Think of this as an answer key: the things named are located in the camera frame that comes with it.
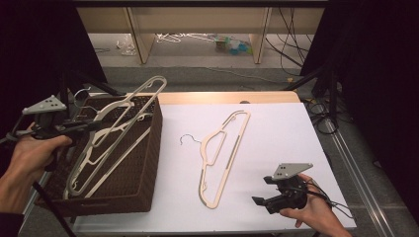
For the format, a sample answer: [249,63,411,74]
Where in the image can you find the coiled black cables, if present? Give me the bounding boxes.
[303,98,341,135]

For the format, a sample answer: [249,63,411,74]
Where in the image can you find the brown woven basket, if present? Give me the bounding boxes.
[34,95,164,214]

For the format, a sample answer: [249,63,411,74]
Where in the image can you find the hanging black cables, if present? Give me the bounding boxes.
[265,7,314,77]

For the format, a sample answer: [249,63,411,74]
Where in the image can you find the white hangers on floor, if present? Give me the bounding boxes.
[155,32,215,44]

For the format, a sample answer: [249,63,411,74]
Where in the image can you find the dark curtain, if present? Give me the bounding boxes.
[0,0,109,186]
[299,0,419,226]

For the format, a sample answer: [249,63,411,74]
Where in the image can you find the cream clothes hanger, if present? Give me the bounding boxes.
[63,75,168,198]
[179,110,252,209]
[62,113,155,199]

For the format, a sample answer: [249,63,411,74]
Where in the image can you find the person's right hand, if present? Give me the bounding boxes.
[279,173,335,229]

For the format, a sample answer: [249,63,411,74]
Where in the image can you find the right hand-held gripper cable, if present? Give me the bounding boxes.
[290,182,358,221]

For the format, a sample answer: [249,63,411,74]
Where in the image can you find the aluminium rail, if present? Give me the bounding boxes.
[323,118,397,237]
[18,98,85,237]

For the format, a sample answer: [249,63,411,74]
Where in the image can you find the teal plastic clutter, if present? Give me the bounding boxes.
[213,35,254,56]

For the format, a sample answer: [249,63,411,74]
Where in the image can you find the white table sheet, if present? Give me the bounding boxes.
[70,102,358,235]

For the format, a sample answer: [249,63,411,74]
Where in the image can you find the left hand-held gripper cable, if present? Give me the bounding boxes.
[0,129,77,237]

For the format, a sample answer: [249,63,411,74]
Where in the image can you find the hand-held gripper cable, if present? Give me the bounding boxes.
[290,182,358,221]
[0,129,77,237]

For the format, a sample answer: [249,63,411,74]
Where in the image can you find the black metal stand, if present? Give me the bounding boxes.
[58,69,127,132]
[282,62,341,126]

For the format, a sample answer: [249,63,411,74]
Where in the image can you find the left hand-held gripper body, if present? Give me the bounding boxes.
[21,95,79,140]

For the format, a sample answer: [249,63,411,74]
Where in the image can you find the clear plastic bag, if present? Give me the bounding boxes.
[115,34,137,56]

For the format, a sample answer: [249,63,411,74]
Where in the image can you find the thin grey floor cable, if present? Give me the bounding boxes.
[203,66,282,86]

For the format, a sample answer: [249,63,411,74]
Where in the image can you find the person's dark sleeve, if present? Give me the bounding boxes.
[0,211,25,237]

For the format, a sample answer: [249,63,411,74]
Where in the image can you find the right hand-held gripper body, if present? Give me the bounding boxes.
[266,162,314,215]

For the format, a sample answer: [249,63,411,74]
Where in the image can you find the person's left hand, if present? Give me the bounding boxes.
[4,122,73,187]

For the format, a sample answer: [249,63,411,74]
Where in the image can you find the beige wooden desk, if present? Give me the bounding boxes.
[75,6,326,65]

